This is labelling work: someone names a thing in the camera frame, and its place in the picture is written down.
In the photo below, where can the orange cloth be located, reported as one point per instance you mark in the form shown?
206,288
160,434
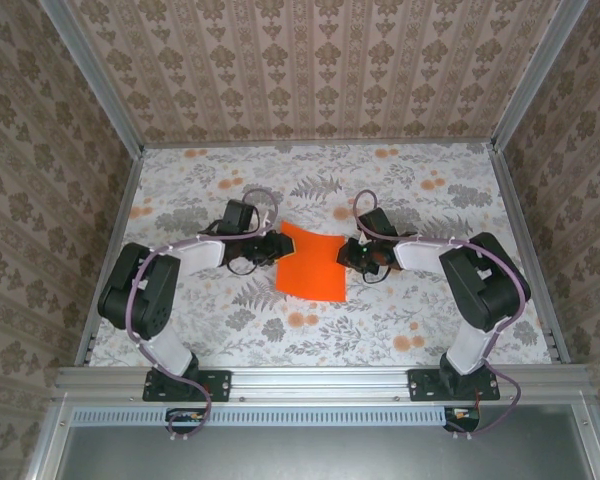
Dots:
310,265

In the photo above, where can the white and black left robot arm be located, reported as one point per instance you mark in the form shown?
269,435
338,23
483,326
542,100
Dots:
140,295

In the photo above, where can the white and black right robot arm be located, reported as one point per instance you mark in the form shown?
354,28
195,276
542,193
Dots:
485,295

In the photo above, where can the grey sheet metal panel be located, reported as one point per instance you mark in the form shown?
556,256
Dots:
320,455

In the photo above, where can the floral patterned table cover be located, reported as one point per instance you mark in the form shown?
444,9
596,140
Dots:
330,330

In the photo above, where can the wide aluminium extrusion beam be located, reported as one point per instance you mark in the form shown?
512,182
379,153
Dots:
320,382

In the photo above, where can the aluminium table edge rail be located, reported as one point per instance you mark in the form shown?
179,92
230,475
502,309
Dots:
320,144
525,235
111,250

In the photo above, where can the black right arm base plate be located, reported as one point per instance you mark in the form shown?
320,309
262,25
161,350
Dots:
420,385

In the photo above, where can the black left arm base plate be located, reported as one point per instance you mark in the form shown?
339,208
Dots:
220,385

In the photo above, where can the tall aluminium frame post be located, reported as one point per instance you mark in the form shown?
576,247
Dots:
536,75
96,75

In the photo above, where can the aluminium panel frame strip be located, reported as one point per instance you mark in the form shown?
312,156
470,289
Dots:
595,440
50,440

